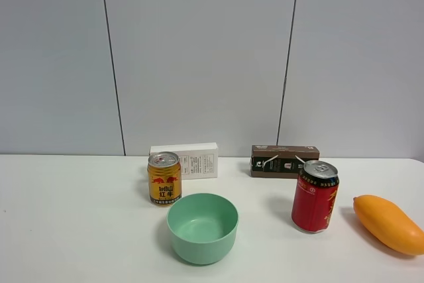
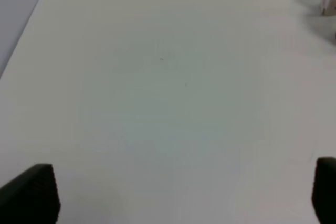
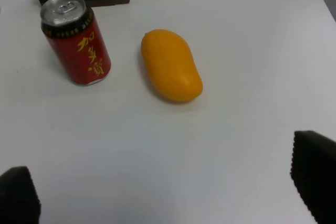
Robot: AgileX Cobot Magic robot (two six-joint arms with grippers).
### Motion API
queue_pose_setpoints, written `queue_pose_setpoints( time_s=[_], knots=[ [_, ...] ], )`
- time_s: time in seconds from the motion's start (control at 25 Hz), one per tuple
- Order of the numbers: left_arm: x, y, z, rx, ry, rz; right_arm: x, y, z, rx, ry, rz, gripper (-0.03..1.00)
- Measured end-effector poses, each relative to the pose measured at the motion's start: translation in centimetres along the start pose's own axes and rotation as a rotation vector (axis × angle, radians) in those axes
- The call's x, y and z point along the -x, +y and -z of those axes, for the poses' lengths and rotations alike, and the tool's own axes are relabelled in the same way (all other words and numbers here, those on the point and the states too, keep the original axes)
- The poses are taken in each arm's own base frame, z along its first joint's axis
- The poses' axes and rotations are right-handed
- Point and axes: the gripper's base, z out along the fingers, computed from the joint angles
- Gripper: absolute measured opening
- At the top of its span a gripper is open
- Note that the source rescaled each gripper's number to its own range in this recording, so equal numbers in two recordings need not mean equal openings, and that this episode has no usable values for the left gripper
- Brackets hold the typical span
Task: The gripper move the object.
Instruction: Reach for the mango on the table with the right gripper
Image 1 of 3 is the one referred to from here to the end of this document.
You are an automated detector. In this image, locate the green plastic bowl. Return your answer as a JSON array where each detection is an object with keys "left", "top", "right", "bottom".
[{"left": 166, "top": 193, "right": 239, "bottom": 266}]

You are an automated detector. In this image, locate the brown coffee capsule box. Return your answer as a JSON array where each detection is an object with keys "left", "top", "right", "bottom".
[{"left": 250, "top": 145, "right": 320, "bottom": 179}]

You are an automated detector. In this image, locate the orange yellow mango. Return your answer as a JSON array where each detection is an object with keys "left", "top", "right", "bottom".
[{"left": 353, "top": 195, "right": 423, "bottom": 256}]

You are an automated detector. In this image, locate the gold Red Bull can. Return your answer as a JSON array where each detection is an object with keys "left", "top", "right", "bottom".
[{"left": 147, "top": 152, "right": 182, "bottom": 207}]

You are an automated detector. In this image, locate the red herbal tea can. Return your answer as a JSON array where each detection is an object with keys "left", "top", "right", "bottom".
[{"left": 291, "top": 160, "right": 339, "bottom": 233}]

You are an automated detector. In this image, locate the white cardboard box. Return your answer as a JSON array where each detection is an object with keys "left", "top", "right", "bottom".
[{"left": 149, "top": 142, "right": 219, "bottom": 180}]

